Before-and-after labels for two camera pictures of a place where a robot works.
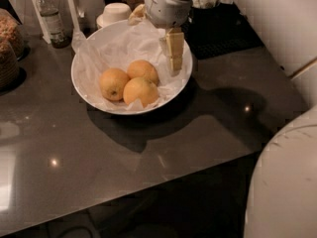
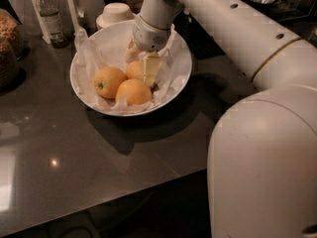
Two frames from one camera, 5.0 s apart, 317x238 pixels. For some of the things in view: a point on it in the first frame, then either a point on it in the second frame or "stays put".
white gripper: [165, 11] to [149, 36]
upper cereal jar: [12, 31] stays put
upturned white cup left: [113, 13] stays put
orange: [144, 69] stays put
